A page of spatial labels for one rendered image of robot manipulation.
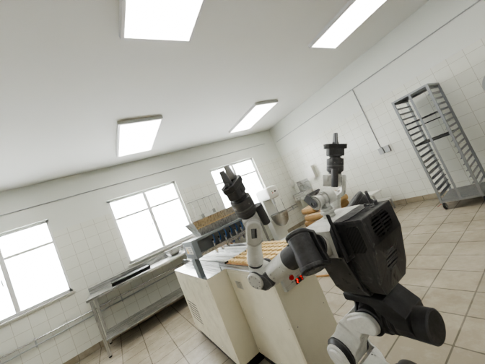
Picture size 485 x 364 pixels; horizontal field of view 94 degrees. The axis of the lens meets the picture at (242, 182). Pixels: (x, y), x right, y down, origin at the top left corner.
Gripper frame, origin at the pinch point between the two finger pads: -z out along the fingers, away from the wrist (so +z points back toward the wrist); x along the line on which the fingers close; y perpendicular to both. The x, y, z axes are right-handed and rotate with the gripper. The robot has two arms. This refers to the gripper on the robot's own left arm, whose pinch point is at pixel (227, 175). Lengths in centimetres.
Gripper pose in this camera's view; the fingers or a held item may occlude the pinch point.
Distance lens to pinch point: 88.0
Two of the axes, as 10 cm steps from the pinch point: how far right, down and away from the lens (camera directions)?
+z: 4.3, 8.4, 3.3
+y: 8.5, -2.6, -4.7
